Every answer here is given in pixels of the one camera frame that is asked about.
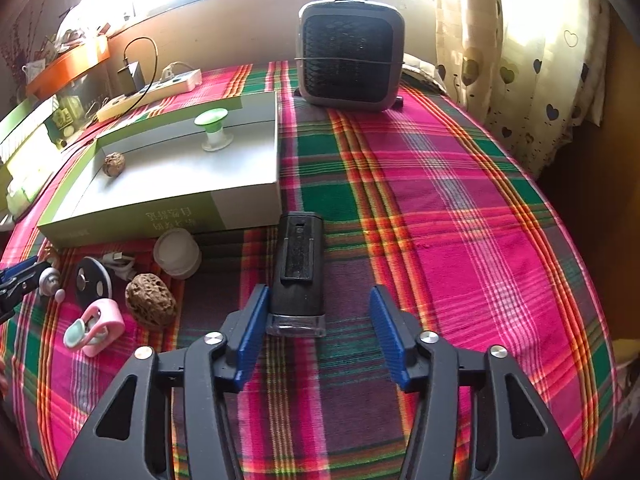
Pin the green white striped box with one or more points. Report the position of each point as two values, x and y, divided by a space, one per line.
25 127

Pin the white plug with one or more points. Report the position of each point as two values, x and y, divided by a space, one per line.
175 71

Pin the large brown walnut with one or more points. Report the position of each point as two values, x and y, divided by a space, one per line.
150 301

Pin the green white tissue pack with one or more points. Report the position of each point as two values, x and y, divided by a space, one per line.
25 187

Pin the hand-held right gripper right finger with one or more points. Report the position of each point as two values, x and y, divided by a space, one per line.
387 340

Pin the black flashlight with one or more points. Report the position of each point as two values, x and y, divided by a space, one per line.
297 260

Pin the pink clip with mint pad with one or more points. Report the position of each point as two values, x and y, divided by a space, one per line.
107 317

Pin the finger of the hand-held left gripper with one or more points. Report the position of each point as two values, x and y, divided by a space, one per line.
20 280

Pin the green mushroom-shaped knob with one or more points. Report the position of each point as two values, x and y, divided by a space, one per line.
212 120

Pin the beige pillow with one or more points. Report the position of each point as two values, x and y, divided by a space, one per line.
425 72

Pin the black charger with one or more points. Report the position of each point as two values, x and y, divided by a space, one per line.
130 77

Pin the black round disc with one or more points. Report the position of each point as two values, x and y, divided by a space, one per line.
92 280

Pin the pink green plaid blanket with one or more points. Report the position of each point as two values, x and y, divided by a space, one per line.
425 210

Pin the shallow green white cardboard box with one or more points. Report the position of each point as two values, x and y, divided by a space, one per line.
175 175

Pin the cream heart print curtain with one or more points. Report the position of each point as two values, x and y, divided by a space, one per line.
525 60

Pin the grey space heater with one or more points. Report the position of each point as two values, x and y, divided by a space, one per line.
350 55

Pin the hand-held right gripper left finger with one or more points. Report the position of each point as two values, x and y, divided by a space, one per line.
252 330

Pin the orange shelf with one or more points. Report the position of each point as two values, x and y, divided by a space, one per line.
65 67

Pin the small green box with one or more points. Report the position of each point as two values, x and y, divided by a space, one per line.
67 115

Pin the cream power strip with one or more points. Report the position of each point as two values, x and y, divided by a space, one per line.
165 87

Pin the small brown walnut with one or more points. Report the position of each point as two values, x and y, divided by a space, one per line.
113 164

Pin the white round plastic cap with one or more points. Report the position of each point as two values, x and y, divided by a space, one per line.
176 252

